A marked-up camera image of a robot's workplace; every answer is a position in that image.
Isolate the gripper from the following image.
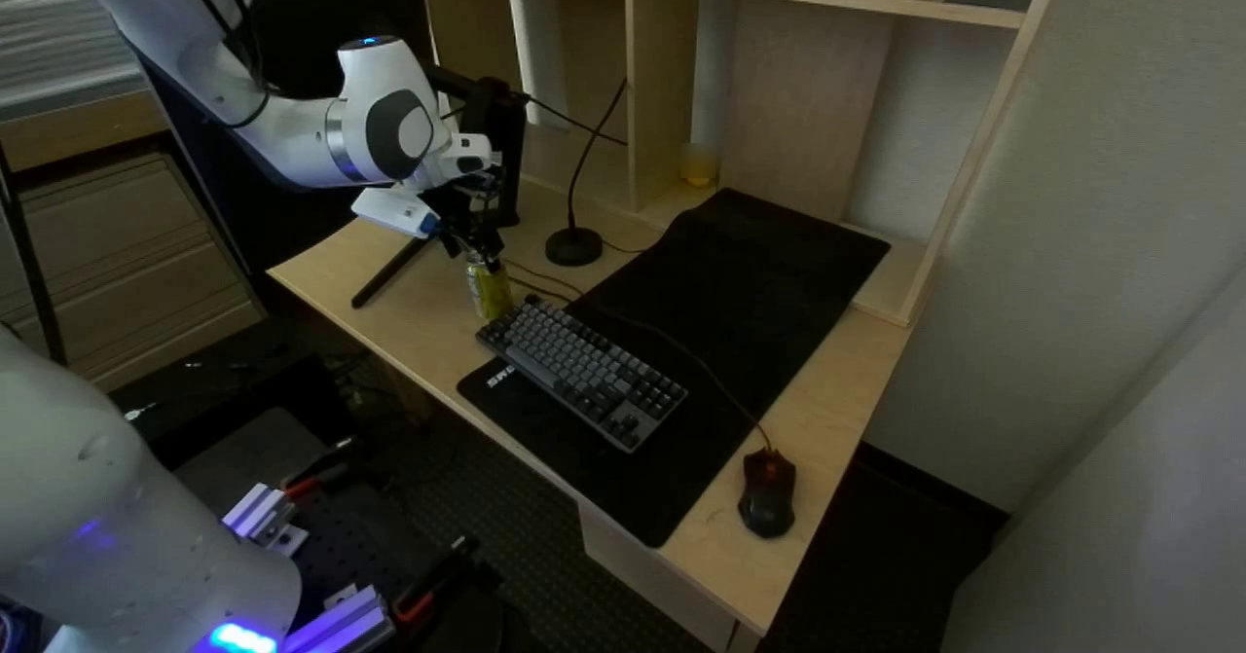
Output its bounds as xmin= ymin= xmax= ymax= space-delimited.
xmin=431 ymin=174 xmax=509 ymax=275

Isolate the black gooseneck microphone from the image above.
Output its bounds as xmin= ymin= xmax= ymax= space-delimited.
xmin=544 ymin=77 xmax=629 ymax=268

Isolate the grey and black keyboard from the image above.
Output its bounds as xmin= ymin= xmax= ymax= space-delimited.
xmin=475 ymin=294 xmax=689 ymax=454

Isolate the small yellow cup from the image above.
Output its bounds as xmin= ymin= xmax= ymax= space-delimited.
xmin=680 ymin=142 xmax=722 ymax=189

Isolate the wooden desk hutch shelf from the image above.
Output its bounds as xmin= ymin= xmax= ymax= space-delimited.
xmin=417 ymin=0 xmax=1073 ymax=329

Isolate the black desk mat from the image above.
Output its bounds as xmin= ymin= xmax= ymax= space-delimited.
xmin=456 ymin=187 xmax=892 ymax=549

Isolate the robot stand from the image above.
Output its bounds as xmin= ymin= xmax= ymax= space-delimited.
xmin=125 ymin=353 xmax=509 ymax=653

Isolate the black computer mouse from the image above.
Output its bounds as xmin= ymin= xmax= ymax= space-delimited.
xmin=736 ymin=446 xmax=798 ymax=540

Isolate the black keyboard cable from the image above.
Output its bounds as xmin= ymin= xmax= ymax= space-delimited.
xmin=500 ymin=260 xmax=587 ymax=306

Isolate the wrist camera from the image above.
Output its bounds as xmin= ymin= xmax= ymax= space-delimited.
xmin=351 ymin=187 xmax=441 ymax=239

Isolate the black mouse cable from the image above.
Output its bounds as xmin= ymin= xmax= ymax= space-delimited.
xmin=569 ymin=305 xmax=775 ymax=453

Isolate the clamp with orange handle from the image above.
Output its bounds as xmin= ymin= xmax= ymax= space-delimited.
xmin=280 ymin=447 xmax=349 ymax=500
xmin=392 ymin=534 xmax=480 ymax=627

